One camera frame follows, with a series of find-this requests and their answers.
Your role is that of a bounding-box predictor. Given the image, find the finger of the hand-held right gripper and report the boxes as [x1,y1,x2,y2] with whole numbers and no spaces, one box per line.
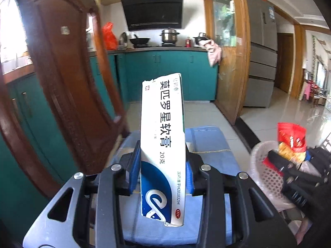
[266,150,325,186]
[281,176,321,208]

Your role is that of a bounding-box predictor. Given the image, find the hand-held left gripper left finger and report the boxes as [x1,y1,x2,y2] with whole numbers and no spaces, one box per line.
[23,141,142,248]

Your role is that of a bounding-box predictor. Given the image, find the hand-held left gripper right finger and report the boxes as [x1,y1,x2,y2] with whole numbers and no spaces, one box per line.
[184,152,298,248]

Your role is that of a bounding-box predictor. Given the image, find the white plastic mesh waste basket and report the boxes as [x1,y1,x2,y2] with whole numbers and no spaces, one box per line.
[249,141,311,212]

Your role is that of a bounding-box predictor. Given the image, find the red snack packet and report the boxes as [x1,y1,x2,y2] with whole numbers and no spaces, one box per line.
[262,123,308,168]

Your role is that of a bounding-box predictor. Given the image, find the white ointment box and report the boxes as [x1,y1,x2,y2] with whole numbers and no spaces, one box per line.
[140,73,187,228]

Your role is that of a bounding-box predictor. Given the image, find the blue cloth cover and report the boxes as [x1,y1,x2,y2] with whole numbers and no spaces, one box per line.
[103,126,249,246]

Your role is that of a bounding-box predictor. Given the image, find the red wooden chairs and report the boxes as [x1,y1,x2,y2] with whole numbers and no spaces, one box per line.
[302,77,327,107]

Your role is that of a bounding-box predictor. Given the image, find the brown wooden door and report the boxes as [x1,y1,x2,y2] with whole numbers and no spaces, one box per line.
[275,32,295,93]

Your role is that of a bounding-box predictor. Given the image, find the carved brown wooden chair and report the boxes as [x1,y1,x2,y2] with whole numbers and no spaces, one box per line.
[0,0,130,199]

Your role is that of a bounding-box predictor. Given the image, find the grey refrigerator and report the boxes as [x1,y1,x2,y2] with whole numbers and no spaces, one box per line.
[243,0,279,107]

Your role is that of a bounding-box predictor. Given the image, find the green garland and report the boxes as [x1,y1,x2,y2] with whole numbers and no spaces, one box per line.
[312,39,318,75]

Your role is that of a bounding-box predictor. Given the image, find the wooden framed glass door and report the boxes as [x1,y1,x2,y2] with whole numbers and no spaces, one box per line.
[204,0,252,125]

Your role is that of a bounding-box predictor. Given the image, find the pink cloth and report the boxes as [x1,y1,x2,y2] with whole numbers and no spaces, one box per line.
[203,39,222,66]

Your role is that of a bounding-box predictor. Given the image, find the black wok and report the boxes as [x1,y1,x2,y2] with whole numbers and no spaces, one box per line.
[129,37,151,47]

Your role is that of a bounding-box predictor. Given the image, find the steel pan lid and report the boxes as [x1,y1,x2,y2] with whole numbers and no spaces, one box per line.
[118,32,129,47]

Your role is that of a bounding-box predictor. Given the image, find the red plastic bag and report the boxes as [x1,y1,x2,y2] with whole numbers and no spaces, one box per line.
[102,22,118,50]

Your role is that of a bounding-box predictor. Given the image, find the small steel pot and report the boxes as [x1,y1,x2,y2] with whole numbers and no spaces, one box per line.
[194,33,208,45]

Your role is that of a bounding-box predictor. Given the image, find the large steel pot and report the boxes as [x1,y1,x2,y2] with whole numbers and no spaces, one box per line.
[159,28,181,44]

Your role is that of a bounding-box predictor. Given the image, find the black range hood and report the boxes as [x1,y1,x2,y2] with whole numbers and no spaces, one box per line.
[121,0,184,31]

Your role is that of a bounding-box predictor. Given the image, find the window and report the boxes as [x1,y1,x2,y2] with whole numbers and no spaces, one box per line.
[0,0,29,64]

